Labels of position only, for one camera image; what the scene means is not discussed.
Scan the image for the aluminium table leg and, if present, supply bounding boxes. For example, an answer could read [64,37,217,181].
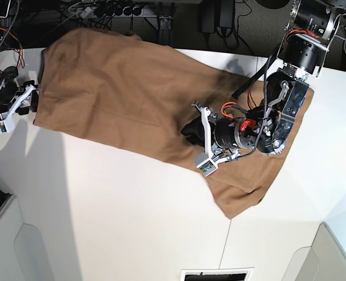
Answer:
[157,16,173,46]

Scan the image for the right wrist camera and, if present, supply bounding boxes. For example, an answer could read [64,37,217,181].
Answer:
[0,115,15,134]

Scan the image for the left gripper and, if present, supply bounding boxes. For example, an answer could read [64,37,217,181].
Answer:
[181,101,257,164]

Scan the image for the brown t-shirt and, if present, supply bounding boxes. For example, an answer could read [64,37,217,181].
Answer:
[32,28,314,220]

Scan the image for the black power adapter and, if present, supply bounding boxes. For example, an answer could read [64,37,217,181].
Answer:
[198,0,235,33]

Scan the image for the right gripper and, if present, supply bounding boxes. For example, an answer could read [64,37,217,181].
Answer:
[0,80,40,116]

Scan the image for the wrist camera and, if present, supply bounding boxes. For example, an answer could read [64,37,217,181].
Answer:
[0,115,15,134]
[194,153,218,177]

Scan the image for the white framed floor vent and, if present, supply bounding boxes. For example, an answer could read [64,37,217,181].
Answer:
[180,268,254,281]

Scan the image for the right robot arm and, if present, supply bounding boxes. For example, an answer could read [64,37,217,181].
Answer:
[0,1,39,119]

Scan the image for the white power strip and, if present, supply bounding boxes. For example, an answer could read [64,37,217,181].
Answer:
[68,6,94,19]

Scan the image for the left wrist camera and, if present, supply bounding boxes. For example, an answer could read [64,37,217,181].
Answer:
[194,153,218,177]

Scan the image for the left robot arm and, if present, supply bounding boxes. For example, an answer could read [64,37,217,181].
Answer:
[182,1,346,174]

